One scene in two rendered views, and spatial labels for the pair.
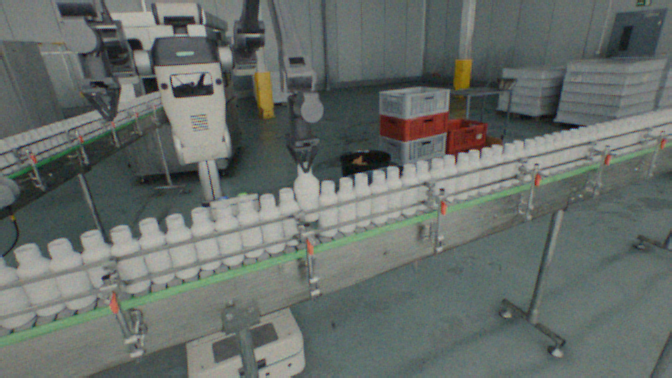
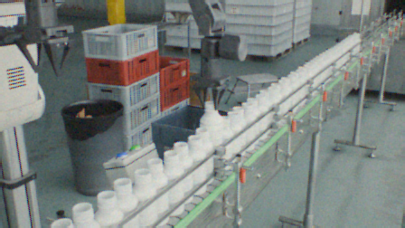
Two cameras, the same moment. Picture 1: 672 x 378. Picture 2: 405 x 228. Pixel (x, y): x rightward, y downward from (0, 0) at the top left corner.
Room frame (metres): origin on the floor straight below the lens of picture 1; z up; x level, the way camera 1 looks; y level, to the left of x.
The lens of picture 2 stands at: (-0.04, 0.78, 1.59)
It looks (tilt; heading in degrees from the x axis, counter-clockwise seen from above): 19 degrees down; 324
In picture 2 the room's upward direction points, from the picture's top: straight up
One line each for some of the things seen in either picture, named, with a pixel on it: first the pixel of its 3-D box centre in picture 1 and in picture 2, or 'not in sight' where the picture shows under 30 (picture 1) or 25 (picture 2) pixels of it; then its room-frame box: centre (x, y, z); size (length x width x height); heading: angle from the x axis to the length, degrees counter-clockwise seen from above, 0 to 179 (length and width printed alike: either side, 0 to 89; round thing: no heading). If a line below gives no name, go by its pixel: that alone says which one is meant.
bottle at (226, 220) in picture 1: (228, 234); (172, 183); (0.77, 0.29, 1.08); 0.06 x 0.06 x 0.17
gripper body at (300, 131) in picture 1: (300, 129); (211, 69); (0.88, 0.09, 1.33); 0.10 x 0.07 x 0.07; 25
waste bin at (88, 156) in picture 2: (365, 190); (96, 147); (2.80, -0.27, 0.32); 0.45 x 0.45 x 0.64
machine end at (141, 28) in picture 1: (182, 96); not in sight; (4.89, 2.13, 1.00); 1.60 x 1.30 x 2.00; 7
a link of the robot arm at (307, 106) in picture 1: (304, 94); (224, 36); (0.85, 0.07, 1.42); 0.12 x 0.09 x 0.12; 24
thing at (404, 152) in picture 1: (412, 144); (126, 88); (3.44, -0.83, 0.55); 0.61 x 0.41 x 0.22; 122
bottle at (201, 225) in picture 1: (205, 238); (155, 192); (0.76, 0.35, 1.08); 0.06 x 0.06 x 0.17
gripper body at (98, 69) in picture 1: (97, 69); (42, 15); (0.83, 0.55, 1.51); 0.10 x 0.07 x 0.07; 25
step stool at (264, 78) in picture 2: not in sight; (252, 91); (3.56, -2.55, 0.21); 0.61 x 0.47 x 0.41; 168
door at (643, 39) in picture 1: (627, 57); not in sight; (8.74, -7.42, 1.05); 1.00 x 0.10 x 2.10; 25
